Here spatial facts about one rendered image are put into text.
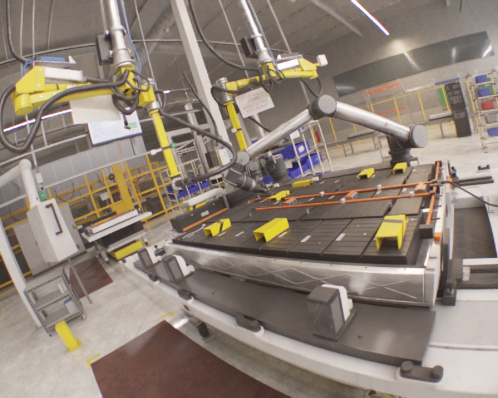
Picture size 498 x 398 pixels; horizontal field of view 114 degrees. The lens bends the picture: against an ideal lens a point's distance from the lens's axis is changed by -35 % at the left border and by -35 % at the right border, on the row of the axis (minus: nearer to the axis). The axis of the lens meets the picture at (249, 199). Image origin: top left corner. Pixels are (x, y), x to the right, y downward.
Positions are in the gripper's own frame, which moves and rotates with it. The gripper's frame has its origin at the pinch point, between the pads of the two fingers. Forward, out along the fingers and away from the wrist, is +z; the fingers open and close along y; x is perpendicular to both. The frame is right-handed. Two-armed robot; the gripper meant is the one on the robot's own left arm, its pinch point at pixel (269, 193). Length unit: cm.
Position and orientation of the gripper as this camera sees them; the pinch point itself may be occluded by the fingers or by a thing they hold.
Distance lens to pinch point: 200.8
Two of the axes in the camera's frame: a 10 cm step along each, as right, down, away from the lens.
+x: 3.0, -9.4, 1.5
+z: 8.3, 3.3, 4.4
